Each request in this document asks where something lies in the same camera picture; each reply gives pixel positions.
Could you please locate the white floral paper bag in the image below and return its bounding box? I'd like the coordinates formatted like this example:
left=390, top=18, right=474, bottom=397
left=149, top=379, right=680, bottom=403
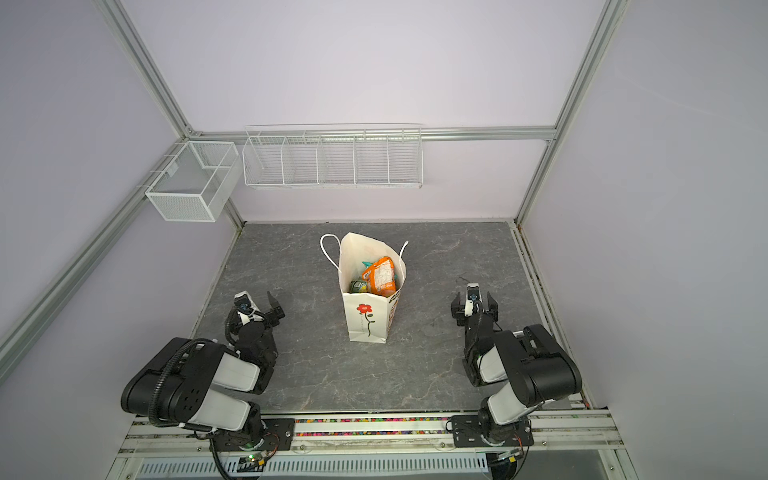
left=320, top=232, right=407, bottom=344

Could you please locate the orange Fox's fruits candy bag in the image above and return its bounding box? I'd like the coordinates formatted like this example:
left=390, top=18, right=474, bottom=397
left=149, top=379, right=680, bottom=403
left=361, top=256, right=397, bottom=297

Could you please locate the green candy bag back side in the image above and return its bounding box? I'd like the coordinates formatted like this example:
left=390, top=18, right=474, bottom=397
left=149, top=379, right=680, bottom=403
left=348, top=279, right=370, bottom=293

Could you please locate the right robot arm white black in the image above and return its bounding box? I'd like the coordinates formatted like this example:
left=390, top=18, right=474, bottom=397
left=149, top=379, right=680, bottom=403
left=446, top=283, right=582, bottom=449

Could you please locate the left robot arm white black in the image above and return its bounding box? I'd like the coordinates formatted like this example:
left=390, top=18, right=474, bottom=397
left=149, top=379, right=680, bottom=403
left=120, top=291, right=285, bottom=451

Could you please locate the white mesh box basket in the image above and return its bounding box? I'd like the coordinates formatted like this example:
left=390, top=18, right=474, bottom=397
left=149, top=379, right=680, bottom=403
left=145, top=141, right=242, bottom=223

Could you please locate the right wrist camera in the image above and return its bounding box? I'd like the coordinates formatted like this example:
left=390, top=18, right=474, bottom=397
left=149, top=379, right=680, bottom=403
left=464, top=283, right=483, bottom=317

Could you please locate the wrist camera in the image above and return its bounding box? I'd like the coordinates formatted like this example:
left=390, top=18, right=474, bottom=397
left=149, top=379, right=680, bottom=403
left=464, top=283, right=483, bottom=317
left=234, top=291, right=258, bottom=324

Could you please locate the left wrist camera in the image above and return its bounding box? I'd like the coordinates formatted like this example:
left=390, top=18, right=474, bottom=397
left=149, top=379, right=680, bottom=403
left=234, top=291, right=258, bottom=324

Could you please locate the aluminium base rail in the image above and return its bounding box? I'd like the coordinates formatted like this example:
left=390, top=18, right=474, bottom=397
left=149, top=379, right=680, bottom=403
left=116, top=409, right=625, bottom=460

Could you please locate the white wire shelf basket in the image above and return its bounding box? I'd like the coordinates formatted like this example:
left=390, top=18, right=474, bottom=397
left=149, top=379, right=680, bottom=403
left=241, top=123, right=424, bottom=188

